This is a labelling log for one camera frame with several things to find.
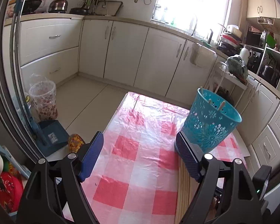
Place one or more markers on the black wok pan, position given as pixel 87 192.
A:
pixel 30 6

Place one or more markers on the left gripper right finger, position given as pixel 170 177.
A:
pixel 191 155

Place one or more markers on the yellow patterned slipper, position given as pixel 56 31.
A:
pixel 75 142

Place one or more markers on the kitchen faucet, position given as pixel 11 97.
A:
pixel 209 38

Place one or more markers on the metal kettle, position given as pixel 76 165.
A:
pixel 58 6

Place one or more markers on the red white checkered tablecloth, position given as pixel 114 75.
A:
pixel 135 178

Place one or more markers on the white narrow storage cart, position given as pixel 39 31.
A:
pixel 220 77

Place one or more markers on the white thermos jug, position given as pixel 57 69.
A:
pixel 245 54

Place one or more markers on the floral lined trash bin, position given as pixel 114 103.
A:
pixel 43 93

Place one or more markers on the white hanging door bin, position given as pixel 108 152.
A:
pixel 202 57

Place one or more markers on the teal perforated plastic basket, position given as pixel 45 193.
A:
pixel 207 127

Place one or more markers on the green plastic bag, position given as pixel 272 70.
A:
pixel 237 68

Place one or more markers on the blue dustpan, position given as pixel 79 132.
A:
pixel 55 136

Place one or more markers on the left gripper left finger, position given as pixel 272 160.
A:
pixel 88 155

